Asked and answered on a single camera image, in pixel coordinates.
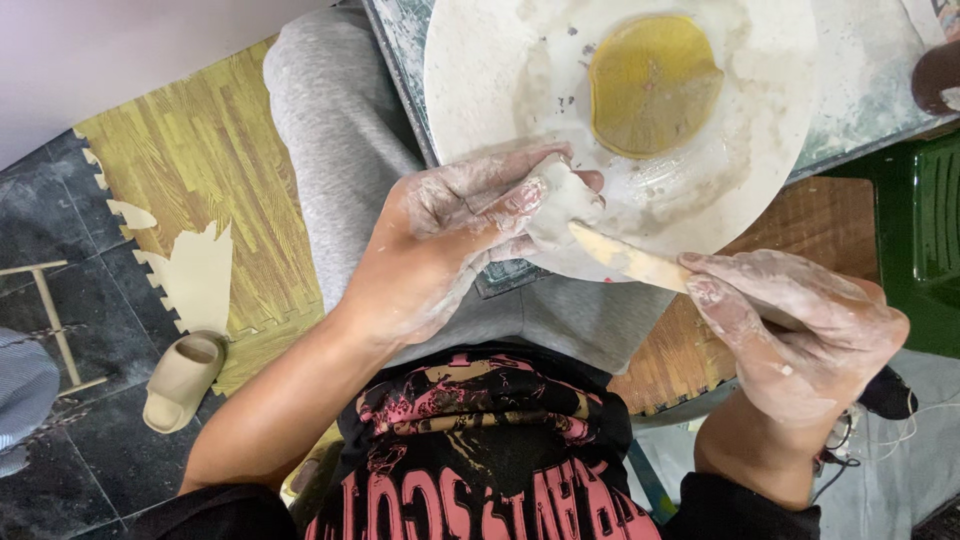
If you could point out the beige slipper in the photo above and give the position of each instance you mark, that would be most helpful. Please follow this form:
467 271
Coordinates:
180 382

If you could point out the yellow sponge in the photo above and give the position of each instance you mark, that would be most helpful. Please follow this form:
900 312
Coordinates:
652 86

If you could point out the brown mug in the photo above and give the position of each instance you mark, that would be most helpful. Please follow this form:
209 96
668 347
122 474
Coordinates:
934 79

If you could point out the white clay piece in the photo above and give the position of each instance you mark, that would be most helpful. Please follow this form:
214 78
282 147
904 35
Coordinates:
564 206

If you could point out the person's right hand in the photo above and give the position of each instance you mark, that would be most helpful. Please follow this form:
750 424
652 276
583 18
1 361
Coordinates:
810 345

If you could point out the wooden stick frame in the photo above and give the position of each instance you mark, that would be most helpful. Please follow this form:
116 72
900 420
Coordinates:
56 322

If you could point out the black shirt with pink print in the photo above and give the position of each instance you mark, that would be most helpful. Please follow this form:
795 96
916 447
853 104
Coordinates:
480 450

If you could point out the green plastic stool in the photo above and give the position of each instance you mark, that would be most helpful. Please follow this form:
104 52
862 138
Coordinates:
922 247

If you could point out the grey floor sheet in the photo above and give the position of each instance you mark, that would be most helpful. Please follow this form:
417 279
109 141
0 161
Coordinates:
900 487

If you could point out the brown foam floor mat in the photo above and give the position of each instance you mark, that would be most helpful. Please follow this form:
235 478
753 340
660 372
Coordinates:
810 225

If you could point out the wooden modelling tool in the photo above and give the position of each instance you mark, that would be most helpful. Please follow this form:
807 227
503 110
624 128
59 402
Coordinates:
630 259

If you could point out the striped grey cloth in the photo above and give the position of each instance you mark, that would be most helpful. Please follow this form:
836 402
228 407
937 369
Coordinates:
22 390

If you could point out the white round plaster bat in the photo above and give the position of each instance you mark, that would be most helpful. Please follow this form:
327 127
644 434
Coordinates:
495 67

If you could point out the person's left hand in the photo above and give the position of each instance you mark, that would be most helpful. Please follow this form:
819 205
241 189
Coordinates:
412 255

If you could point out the black shoe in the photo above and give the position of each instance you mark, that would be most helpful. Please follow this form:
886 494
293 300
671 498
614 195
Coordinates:
889 394

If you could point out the person's grey trousers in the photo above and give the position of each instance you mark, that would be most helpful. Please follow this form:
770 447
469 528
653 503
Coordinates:
337 112

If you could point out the yellow foam floor mat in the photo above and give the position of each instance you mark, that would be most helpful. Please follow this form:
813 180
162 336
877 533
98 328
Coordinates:
202 165

